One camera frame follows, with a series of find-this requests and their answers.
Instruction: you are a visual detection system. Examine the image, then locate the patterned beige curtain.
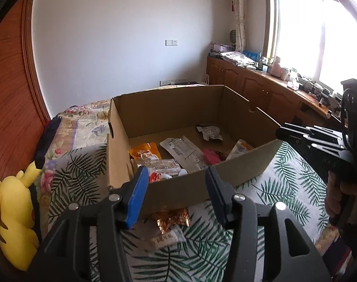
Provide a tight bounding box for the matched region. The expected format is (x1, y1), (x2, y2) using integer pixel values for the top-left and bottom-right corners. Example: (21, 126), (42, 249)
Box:
(228, 0), (250, 52)

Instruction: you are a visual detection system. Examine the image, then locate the silver snack packet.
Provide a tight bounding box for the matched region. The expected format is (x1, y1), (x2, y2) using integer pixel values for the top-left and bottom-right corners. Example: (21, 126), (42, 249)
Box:
(196, 125), (223, 141)

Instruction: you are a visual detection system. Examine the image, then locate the gold foil snack packet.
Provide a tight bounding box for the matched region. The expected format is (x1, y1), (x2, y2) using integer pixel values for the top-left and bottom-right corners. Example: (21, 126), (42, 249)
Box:
(151, 208), (191, 232)

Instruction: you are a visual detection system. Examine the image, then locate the red and white snack packet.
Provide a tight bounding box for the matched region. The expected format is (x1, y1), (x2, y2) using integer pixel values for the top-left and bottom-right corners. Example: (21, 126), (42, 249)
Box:
(149, 169), (188, 184)

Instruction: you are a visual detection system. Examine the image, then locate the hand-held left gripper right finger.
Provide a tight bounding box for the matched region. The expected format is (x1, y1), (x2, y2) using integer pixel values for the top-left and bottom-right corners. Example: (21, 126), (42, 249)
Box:
(205, 166), (332, 282)

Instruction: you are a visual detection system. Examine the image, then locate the clear packet of brown crackers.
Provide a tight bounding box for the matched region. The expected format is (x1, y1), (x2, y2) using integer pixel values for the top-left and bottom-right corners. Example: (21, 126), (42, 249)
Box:
(131, 159), (180, 177)

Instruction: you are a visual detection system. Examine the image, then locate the wooden window cabinet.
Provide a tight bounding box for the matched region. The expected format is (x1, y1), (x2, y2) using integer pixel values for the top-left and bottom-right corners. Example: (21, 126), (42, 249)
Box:
(206, 56), (344, 130)

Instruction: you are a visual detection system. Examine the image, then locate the bright window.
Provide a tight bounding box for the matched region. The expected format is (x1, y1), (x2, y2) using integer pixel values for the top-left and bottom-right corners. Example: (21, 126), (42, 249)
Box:
(264, 0), (357, 86)

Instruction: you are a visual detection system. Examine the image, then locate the green leaf print cloth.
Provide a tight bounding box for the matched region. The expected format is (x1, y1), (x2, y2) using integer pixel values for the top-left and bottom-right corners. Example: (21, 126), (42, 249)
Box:
(48, 141), (332, 282)

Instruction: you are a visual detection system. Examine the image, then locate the white wall socket strip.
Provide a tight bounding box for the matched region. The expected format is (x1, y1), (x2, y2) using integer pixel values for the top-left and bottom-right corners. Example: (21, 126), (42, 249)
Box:
(160, 78), (197, 86)

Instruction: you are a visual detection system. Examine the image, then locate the purple tissue box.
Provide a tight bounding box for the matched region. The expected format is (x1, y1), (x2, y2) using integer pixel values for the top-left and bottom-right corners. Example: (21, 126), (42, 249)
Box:
(211, 43), (235, 52)

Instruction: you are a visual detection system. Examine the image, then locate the pink jar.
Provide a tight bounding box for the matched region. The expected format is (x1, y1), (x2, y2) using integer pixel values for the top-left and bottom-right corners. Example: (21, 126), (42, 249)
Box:
(270, 60), (282, 77)

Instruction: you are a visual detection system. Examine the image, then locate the person's right hand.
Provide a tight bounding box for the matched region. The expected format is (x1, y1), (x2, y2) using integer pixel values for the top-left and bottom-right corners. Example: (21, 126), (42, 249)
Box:
(325, 172), (356, 218)

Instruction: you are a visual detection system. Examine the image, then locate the brown cardboard box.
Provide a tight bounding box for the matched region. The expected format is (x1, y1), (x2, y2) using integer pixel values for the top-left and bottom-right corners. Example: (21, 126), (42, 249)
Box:
(106, 85), (285, 219)

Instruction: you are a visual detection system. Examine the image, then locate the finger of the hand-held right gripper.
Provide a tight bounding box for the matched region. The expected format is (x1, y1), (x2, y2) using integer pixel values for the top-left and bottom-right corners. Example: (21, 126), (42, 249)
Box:
(275, 128), (348, 166)
(283, 122), (345, 146)

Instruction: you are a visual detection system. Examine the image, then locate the white printed snack packet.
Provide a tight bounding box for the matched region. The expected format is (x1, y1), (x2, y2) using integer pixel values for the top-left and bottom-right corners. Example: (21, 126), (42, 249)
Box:
(160, 136), (208, 171)

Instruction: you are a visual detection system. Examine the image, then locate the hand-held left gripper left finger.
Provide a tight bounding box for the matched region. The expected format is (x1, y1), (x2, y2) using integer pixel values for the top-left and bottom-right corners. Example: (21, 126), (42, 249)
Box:
(27, 166), (150, 282)

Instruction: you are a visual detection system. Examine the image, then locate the floral bed sheet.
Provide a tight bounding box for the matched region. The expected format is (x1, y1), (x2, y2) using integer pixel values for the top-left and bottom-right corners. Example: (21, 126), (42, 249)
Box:
(39, 98), (113, 188)

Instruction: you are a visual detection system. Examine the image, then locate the pink snack packet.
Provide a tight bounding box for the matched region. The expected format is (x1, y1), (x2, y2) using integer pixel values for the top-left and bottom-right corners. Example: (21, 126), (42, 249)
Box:
(202, 148), (223, 165)

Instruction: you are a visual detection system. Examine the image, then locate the dark blue cloth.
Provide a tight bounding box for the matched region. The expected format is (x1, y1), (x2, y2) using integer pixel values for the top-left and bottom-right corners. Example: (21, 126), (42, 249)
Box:
(36, 116), (63, 168)

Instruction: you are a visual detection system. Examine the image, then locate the yellow plush toy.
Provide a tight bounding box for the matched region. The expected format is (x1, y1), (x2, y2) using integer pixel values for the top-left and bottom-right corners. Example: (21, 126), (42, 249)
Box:
(0, 161), (41, 271)

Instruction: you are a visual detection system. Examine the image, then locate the small white snack packet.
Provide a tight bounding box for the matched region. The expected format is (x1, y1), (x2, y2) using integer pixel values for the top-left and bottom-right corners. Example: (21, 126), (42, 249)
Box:
(143, 231), (186, 253)

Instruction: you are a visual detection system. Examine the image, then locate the wooden headboard panel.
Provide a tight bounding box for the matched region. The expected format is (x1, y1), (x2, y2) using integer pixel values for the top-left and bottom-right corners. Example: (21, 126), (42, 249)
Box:
(0, 0), (52, 183)

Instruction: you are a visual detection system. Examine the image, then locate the patterned folded cloth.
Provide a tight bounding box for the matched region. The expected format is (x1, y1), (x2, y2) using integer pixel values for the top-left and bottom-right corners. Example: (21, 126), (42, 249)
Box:
(221, 51), (255, 66)

